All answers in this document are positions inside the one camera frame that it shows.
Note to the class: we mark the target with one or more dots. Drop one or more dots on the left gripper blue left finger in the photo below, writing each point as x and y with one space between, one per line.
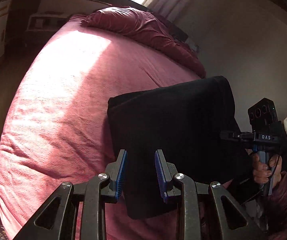
116 172

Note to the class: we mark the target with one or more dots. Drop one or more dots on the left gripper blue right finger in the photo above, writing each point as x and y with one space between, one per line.
165 172

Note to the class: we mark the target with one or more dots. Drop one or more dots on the black pants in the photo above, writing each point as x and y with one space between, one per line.
185 121

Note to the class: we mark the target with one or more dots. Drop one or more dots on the person's right hand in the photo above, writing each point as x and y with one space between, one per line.
261 172

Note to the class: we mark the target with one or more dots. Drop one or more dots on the pink bed sheet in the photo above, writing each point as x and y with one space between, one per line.
56 128

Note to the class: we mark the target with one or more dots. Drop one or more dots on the low white shelf unit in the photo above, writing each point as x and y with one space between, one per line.
46 22

